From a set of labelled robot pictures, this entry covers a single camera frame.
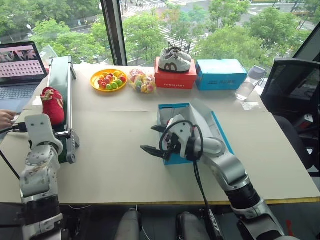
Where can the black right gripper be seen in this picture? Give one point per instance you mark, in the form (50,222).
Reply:
(172,143)

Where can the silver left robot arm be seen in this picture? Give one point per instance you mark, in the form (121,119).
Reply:
(37,172)

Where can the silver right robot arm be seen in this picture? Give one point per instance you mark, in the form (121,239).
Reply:
(225,165)

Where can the open blue shoebox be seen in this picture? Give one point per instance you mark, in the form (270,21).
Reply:
(200,117)

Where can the red shoebox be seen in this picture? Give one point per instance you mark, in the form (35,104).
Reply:
(175,79)

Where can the closed blue shoebox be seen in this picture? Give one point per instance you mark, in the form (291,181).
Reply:
(220,77)

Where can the person's bare hand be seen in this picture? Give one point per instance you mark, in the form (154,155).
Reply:
(6,118)

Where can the clear bag of toy fruits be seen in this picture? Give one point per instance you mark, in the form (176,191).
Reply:
(142,81)

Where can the green toy fruit ball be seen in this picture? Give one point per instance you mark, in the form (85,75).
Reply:
(114,85)
(109,87)

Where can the yellow toy fruit ball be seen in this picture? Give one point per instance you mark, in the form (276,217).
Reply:
(117,73)

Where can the red toy fruit ball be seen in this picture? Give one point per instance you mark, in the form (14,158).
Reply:
(107,80)

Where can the white brown sneaker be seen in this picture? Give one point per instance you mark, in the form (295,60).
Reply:
(183,54)
(173,64)

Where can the yellow plastic plate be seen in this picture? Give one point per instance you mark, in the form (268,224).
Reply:
(96,85)

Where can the dark rounded shape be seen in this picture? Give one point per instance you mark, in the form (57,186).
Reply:
(188,226)
(127,225)

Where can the clear water bottle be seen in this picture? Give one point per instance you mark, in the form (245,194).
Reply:
(246,87)

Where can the red fabric shoe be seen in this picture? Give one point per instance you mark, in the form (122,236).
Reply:
(53,107)

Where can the green conveyor belt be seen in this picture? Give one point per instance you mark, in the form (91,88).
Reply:
(60,80)

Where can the black office chair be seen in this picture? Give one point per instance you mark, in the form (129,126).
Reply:
(290,87)

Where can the grey laptop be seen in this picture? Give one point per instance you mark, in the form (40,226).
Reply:
(17,72)

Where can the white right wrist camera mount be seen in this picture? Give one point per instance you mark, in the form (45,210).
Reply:
(182,132)

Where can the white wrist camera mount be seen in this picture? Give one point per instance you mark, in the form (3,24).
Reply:
(182,132)
(40,130)

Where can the dark window frame post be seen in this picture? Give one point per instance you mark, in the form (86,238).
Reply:
(115,32)

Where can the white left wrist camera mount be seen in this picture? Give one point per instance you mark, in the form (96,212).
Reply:
(40,130)

